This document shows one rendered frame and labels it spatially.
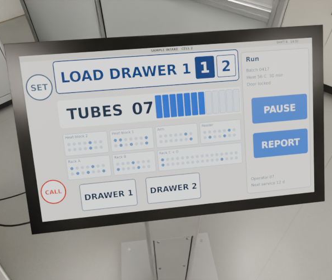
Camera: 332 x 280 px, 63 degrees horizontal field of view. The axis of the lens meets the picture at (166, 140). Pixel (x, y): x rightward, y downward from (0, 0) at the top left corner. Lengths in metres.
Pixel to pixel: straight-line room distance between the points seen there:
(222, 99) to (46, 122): 0.29
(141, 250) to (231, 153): 1.06
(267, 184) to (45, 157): 0.38
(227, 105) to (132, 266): 1.11
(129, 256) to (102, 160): 1.04
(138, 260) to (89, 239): 0.30
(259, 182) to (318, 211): 1.31
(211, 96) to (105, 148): 0.20
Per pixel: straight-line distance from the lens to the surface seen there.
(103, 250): 1.53
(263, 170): 0.51
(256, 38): 0.50
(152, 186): 0.47
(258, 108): 0.49
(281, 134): 0.51
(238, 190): 0.50
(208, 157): 0.47
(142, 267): 1.43
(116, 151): 0.45
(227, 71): 0.47
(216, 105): 0.46
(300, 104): 0.52
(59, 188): 0.48
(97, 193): 0.47
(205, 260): 1.45
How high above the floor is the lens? 1.40
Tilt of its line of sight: 47 degrees down
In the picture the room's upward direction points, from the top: straight up
